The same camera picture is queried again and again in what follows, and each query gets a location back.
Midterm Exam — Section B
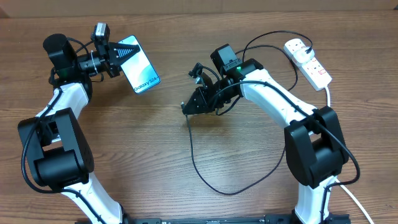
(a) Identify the Galaxy smartphone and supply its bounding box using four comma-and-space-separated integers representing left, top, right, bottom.
119, 35, 160, 94

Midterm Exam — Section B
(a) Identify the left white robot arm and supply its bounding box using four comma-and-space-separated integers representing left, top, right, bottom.
17, 34, 141, 223

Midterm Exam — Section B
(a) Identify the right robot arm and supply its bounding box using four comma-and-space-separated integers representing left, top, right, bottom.
181, 44, 360, 223

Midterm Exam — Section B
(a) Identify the white charger plug adapter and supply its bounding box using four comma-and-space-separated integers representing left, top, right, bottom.
293, 47, 315, 64

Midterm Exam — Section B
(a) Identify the white power strip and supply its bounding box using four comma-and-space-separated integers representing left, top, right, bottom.
284, 39, 332, 91

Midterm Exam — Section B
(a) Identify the white power strip cord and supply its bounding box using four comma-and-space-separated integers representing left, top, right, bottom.
324, 86, 375, 224

